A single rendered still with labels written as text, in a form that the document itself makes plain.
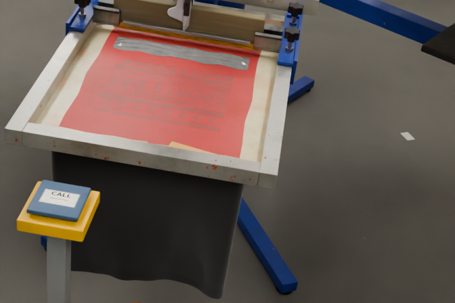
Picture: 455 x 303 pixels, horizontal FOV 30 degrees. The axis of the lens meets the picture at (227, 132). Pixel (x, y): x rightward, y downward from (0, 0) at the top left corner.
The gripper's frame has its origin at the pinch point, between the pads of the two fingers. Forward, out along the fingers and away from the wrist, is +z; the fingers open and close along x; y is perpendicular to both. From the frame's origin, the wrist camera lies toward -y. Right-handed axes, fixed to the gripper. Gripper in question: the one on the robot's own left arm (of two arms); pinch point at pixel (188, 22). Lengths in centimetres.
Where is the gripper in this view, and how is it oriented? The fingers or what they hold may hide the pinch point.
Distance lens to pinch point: 227.0
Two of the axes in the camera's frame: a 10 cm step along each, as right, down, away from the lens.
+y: -9.9, -1.7, 0.4
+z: -1.2, 8.3, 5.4
